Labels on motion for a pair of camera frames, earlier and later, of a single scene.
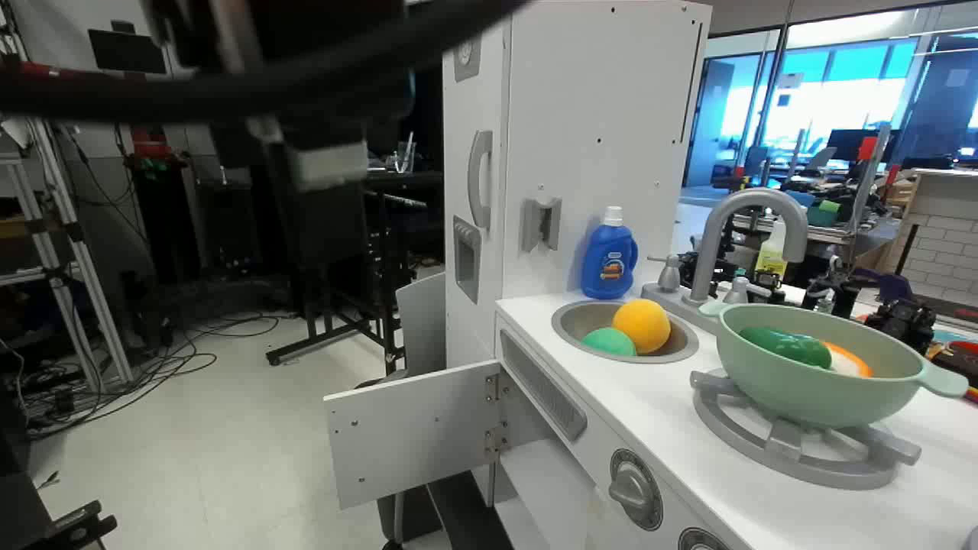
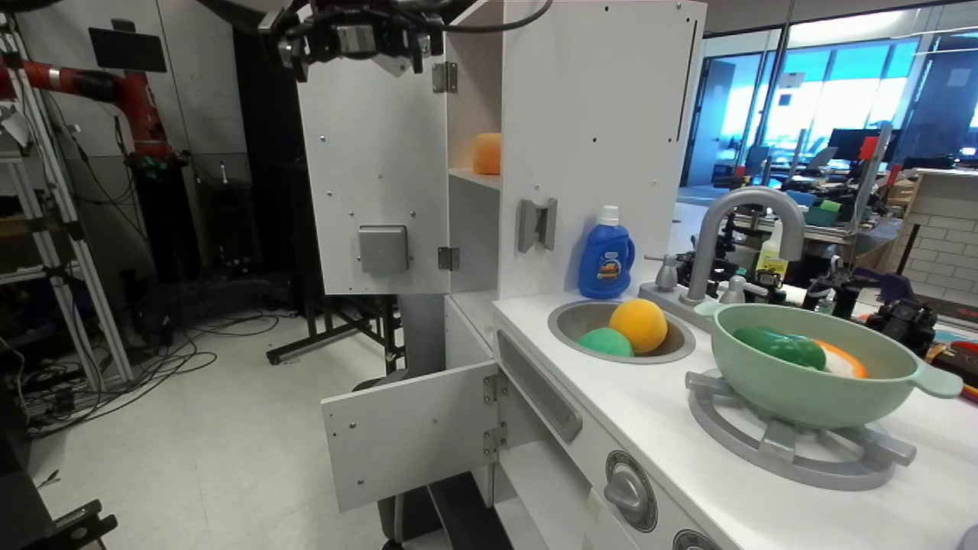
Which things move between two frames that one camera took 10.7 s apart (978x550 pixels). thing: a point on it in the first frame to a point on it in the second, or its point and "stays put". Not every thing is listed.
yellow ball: [646, 322] stays put
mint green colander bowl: [811, 394] stays put
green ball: [610, 343] stays put
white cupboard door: [478, 192] to [378, 151]
